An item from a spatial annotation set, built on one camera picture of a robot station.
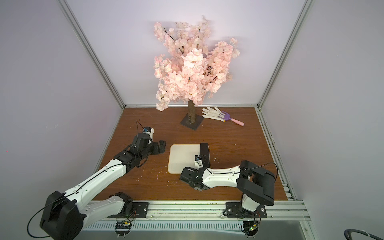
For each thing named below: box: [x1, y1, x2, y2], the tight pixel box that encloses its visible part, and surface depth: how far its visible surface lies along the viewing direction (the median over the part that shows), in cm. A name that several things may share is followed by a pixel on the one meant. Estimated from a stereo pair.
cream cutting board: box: [168, 144, 201, 174], surface depth 95 cm
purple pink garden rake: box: [221, 110, 245, 127], surface depth 112 cm
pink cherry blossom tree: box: [153, 16, 240, 131], surface depth 73 cm
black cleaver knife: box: [199, 142, 210, 168], surface depth 97 cm
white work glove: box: [201, 106, 226, 123], surface depth 116 cm
